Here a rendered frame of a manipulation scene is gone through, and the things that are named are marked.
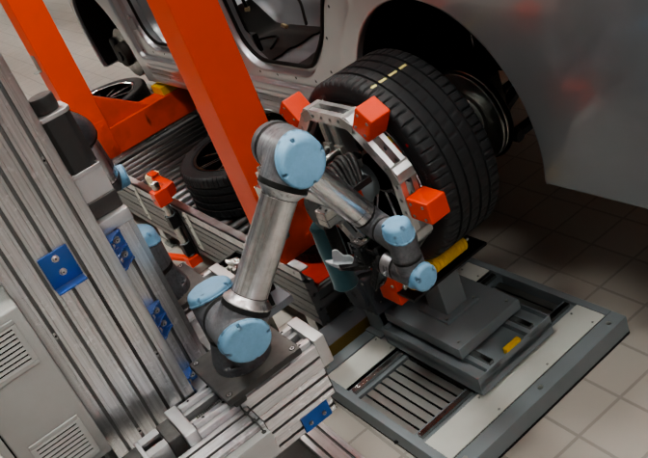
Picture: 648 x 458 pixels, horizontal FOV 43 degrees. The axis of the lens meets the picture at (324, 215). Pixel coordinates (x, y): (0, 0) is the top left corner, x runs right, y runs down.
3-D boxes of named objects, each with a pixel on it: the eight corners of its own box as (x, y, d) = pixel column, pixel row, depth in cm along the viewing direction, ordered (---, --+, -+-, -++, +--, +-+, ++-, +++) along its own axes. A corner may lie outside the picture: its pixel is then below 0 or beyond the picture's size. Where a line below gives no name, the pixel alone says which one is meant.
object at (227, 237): (335, 304, 325) (316, 260, 315) (317, 318, 321) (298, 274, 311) (111, 181, 520) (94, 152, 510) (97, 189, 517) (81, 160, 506)
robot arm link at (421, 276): (434, 255, 201) (443, 282, 205) (405, 244, 209) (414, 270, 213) (411, 273, 198) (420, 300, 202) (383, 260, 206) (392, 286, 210)
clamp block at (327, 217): (353, 212, 231) (347, 197, 229) (329, 229, 228) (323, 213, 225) (342, 208, 235) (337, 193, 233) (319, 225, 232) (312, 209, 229)
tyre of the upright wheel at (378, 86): (375, 183, 309) (511, 253, 264) (329, 216, 300) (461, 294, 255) (337, 26, 269) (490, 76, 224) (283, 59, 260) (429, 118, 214)
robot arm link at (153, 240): (175, 266, 237) (154, 229, 231) (132, 287, 235) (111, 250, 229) (168, 249, 247) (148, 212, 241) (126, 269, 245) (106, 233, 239)
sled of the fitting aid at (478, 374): (554, 334, 282) (549, 312, 277) (484, 398, 268) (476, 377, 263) (454, 289, 322) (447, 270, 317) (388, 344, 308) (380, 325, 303)
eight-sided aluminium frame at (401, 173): (448, 270, 248) (396, 114, 222) (433, 282, 246) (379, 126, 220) (343, 228, 291) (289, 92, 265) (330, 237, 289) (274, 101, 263)
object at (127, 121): (200, 107, 473) (175, 53, 456) (122, 152, 452) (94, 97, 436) (186, 104, 486) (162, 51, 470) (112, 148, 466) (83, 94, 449)
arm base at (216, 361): (231, 386, 197) (216, 356, 193) (205, 362, 210) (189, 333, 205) (282, 349, 203) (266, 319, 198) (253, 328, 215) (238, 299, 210)
